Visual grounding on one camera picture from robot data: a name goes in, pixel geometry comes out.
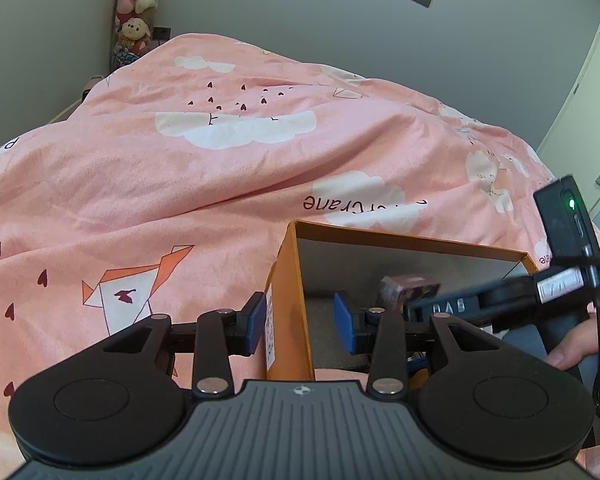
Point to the white door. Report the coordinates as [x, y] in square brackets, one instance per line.
[590, 110]

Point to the dark printed card box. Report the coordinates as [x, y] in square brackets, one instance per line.
[410, 285]

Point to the person's right hand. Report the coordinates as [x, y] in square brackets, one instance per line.
[575, 347]

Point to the pink printed duvet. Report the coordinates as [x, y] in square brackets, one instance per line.
[130, 185]

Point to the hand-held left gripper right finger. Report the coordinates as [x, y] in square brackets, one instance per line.
[344, 322]

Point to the black wall socket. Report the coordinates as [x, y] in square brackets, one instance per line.
[161, 33]

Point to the clear column of plush toys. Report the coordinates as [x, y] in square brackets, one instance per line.
[135, 10]

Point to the orange cardboard box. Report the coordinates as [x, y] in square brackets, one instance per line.
[290, 285]

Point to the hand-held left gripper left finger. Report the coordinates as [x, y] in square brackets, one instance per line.
[255, 322]

